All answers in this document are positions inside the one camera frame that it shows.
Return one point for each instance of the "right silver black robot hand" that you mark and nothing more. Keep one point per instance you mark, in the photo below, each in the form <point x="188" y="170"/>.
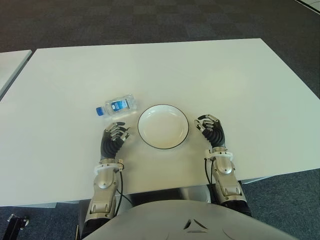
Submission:
<point x="216" y="136"/>

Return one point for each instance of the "white side table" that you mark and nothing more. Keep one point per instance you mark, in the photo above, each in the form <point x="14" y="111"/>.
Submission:
<point x="11" y="67"/>

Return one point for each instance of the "white table frame beam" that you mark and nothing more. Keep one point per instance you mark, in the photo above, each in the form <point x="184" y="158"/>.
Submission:
<point x="252" y="180"/>

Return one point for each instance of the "white plate black rim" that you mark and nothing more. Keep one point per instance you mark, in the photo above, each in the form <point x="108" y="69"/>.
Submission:
<point x="162" y="127"/>

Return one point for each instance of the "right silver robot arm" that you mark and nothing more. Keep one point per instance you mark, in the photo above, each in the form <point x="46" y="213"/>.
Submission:
<point x="227" y="180"/>

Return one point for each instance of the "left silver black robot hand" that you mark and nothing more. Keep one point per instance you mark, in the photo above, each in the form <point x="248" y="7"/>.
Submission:
<point x="110" y="146"/>

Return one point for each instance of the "black wheeled stand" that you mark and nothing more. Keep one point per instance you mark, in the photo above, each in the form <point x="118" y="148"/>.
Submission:
<point x="15" y="225"/>

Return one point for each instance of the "grey robot torso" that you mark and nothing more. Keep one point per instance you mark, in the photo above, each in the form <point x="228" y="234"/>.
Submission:
<point x="162" y="222"/>

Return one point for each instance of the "clear water bottle blue cap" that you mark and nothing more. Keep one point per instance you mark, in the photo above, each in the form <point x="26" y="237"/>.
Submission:
<point x="120" y="105"/>

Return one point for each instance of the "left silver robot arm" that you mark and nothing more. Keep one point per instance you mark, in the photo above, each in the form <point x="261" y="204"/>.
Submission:
<point x="103" y="185"/>

